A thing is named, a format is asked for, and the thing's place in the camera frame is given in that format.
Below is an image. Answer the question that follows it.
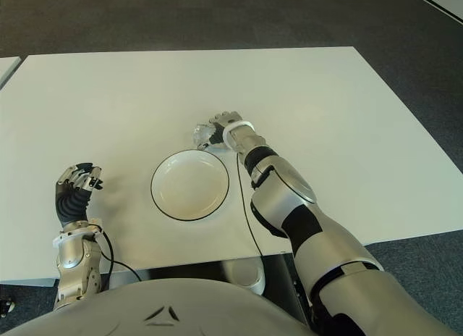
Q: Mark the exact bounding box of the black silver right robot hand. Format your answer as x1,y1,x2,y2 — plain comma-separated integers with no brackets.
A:
208,111,242,147

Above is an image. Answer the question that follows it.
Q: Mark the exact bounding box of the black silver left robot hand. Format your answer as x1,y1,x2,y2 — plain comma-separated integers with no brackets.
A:
54,161,105,231

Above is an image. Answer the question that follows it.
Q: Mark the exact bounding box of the clear water bottle blue cap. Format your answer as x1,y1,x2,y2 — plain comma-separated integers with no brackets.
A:
193,122,218,148

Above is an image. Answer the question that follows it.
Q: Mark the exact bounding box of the white plate black rim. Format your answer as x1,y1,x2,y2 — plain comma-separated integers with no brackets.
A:
150,150,232,221

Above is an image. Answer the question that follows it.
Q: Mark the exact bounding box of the black stand foot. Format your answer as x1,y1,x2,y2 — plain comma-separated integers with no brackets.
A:
0,295,17,317

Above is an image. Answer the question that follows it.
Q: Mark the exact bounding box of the grey robot torso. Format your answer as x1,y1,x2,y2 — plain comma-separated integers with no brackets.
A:
0,277,315,336

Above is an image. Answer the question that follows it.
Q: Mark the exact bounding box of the neighbouring white table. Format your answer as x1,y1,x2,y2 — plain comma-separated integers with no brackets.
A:
0,56,21,89

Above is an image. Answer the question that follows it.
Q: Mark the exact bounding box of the white silver robot leg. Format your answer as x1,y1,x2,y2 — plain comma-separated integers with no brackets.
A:
222,259,267,296

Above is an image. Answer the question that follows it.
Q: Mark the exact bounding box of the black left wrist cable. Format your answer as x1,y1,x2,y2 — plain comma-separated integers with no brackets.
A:
88,225,144,282

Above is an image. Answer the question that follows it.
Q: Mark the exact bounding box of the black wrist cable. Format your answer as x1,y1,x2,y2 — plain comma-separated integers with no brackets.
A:
235,153,265,257
88,225,144,282

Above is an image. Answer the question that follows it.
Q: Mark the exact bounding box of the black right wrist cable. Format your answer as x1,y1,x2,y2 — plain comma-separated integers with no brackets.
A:
235,153,265,257

